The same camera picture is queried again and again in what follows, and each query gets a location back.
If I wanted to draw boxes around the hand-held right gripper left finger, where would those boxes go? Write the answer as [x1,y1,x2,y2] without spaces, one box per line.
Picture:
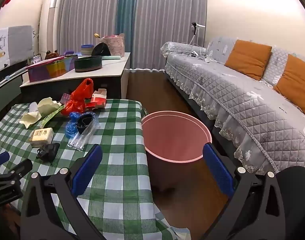
[20,144,110,240]

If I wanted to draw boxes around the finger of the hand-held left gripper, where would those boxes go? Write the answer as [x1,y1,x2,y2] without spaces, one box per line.
[0,159,33,184]
[0,152,10,168]

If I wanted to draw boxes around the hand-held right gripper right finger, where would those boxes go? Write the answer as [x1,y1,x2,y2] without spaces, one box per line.
[202,142,286,240]

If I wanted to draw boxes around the clear plastic bag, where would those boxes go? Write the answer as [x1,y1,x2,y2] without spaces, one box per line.
[67,119,100,152]

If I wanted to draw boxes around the black plastic bag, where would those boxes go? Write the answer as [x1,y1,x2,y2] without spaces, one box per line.
[36,143,60,165]

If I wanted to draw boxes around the beige tissue pack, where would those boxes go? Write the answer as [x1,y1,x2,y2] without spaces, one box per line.
[29,127,54,147]

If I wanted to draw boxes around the black plastic cup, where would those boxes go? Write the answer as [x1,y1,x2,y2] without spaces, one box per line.
[76,114,95,133]

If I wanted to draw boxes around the blue plastic bag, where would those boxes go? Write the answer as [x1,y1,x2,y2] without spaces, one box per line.
[65,112,97,138]

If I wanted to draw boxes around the small cream box piece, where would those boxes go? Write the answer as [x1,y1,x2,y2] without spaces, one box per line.
[20,111,42,129]

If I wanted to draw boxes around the pink plastic bucket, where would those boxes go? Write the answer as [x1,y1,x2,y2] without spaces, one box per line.
[141,110,213,193]

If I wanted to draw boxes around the white tissue pack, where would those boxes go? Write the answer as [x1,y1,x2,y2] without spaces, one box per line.
[37,97,62,117]

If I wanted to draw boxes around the red and white carton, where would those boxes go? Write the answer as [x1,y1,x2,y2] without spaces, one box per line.
[85,88,108,110]

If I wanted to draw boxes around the red plastic bag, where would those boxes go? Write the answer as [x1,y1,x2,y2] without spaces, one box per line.
[61,78,94,116]

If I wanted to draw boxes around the green checked tablecloth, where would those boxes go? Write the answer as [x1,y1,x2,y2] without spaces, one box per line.
[0,99,191,240]

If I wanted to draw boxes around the grey-green television cabinet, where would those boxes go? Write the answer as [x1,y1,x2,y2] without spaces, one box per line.
[0,74,24,115]

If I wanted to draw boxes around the sofa with grey quilted cover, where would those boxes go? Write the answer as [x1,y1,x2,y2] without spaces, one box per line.
[160,36,305,175]

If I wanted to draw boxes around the black television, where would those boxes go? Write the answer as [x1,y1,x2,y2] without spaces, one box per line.
[0,55,30,90]

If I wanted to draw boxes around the white-topped coffee table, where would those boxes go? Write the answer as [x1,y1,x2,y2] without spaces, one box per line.
[20,52,131,99]

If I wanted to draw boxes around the colourful rectangular tin box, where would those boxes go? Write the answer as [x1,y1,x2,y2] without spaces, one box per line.
[26,55,78,82]

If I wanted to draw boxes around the dark green round tin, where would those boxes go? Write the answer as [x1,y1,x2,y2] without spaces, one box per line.
[74,56,103,73]

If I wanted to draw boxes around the brown teapot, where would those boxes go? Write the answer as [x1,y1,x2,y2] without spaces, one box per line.
[45,50,60,60]

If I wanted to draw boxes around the orange cushion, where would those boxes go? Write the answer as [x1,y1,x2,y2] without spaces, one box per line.
[224,39,272,81]
[274,54,305,120]

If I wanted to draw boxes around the grey quilted cushion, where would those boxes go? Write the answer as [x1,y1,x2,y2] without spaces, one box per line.
[261,45,289,87]

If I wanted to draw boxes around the grey and white cloth cover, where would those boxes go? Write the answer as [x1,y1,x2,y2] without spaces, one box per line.
[0,25,34,74]

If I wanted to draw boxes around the black hat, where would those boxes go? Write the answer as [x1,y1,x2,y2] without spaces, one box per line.
[91,42,112,57]

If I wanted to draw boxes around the stack of coloured bowls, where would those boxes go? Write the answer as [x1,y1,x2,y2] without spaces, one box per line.
[81,44,95,55]

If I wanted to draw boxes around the pink fabric basket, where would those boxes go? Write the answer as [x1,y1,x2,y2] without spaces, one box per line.
[98,33,125,57]

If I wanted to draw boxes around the white phone stand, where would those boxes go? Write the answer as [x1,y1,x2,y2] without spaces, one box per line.
[187,22,206,46]

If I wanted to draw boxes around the white standing air conditioner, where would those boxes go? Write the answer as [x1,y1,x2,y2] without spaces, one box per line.
[40,0,62,58]

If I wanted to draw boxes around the grey curtain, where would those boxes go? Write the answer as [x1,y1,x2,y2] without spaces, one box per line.
[56,0,122,55]
[131,0,208,71]

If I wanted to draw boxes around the teal curtain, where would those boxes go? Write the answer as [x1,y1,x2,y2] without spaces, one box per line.
[116,0,137,70]

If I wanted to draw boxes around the white charger with cables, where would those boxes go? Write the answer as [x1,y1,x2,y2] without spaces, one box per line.
[190,50,210,63]

